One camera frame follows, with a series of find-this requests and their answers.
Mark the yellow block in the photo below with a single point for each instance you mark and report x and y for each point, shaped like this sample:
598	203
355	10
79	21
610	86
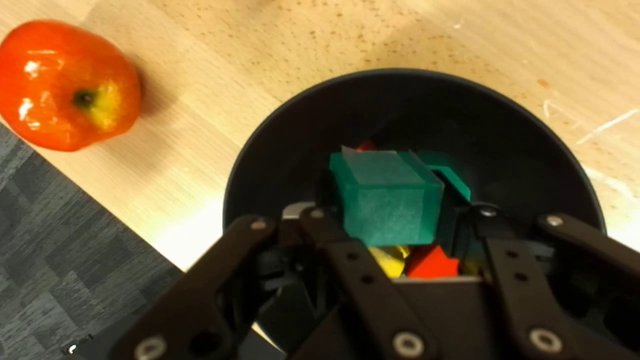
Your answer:
390	258

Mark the orange red toy apple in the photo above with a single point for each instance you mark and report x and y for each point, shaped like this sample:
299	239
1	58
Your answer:
66	89

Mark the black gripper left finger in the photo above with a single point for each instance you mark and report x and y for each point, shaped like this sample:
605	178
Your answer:
315	229

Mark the black bowl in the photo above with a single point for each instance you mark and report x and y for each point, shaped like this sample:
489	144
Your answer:
505	155

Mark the red cube block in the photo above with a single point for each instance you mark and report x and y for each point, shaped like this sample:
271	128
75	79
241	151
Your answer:
364	147
430	262

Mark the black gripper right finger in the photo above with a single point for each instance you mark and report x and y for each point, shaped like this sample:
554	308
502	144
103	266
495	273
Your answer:
475	224

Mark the green double block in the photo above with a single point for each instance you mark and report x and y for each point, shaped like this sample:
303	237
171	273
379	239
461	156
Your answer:
389	199

